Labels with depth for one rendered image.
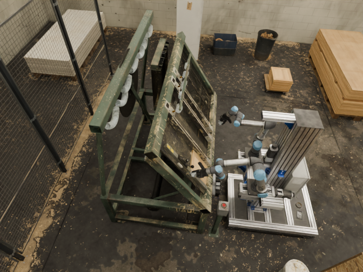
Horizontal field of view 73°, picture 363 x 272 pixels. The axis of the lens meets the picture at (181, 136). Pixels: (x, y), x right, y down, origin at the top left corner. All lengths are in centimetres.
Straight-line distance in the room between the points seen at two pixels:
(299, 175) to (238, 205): 114
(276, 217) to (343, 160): 202
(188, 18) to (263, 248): 496
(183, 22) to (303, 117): 437
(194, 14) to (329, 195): 461
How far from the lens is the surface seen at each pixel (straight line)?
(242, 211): 395
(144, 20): 358
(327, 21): 846
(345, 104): 602
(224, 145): 480
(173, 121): 277
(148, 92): 457
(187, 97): 331
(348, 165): 550
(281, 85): 608
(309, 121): 268
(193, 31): 645
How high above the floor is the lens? 372
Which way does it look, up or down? 50 degrees down
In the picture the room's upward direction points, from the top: 3 degrees clockwise
